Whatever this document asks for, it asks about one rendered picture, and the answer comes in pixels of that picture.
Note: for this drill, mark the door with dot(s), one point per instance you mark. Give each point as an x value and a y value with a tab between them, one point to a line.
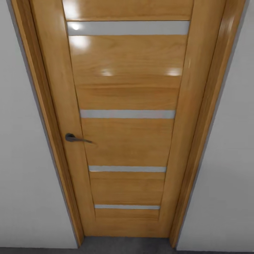
127	90

